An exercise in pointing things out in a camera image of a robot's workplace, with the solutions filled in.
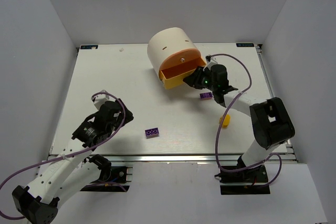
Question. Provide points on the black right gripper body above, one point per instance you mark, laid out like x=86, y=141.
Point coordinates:
x=197, y=77

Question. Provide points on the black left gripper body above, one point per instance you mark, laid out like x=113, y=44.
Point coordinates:
x=122, y=114

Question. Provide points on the orange drawer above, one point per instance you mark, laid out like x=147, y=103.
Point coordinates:
x=182, y=57

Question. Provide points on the yellow drawer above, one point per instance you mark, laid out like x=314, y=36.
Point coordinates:
x=173, y=76

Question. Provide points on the yellow rounded lego brick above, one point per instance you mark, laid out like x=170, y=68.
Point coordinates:
x=224, y=122

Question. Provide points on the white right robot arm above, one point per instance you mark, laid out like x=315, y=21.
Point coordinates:
x=270, y=120

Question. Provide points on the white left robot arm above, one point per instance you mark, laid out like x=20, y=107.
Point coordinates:
x=75, y=168

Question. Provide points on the purple lego brick studs up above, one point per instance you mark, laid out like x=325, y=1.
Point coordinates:
x=206, y=96

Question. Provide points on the purple lego brick underside up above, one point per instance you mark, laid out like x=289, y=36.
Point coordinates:
x=153, y=132

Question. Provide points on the white round drawer cabinet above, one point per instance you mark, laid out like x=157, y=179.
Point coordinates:
x=165, y=43

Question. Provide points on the blue label sticker right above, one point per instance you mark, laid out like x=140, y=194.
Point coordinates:
x=243, y=45

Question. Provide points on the blue label sticker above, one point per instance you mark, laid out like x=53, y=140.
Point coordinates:
x=243, y=45
x=88, y=47

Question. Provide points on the blue label sticker left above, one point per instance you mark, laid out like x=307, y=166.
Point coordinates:
x=88, y=47

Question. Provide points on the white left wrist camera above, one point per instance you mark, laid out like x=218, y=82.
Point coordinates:
x=99, y=99

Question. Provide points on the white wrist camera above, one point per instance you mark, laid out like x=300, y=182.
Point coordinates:
x=209, y=61
x=99, y=99

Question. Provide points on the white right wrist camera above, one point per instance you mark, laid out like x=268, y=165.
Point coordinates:
x=209, y=61

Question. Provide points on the aluminium table edge rail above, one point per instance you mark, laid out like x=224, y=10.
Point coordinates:
x=185, y=158

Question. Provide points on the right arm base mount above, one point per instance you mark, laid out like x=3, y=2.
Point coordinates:
x=247, y=182

